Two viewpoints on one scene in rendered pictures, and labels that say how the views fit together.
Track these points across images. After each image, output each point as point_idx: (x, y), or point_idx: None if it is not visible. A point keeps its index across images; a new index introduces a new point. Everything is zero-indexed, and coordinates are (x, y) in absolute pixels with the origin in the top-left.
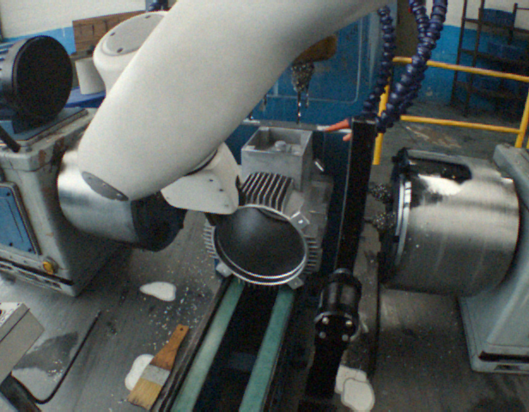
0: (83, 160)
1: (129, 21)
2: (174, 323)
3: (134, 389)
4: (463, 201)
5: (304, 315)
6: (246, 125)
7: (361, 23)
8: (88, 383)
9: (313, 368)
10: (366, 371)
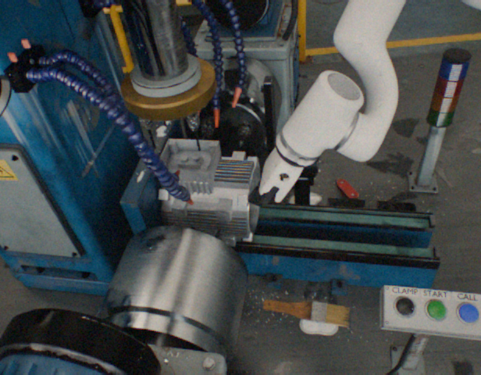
0: (385, 134)
1: (333, 86)
2: (260, 313)
3: (337, 323)
4: (261, 82)
5: None
6: (149, 178)
7: (100, 37)
8: (346, 366)
9: (309, 203)
10: (290, 195)
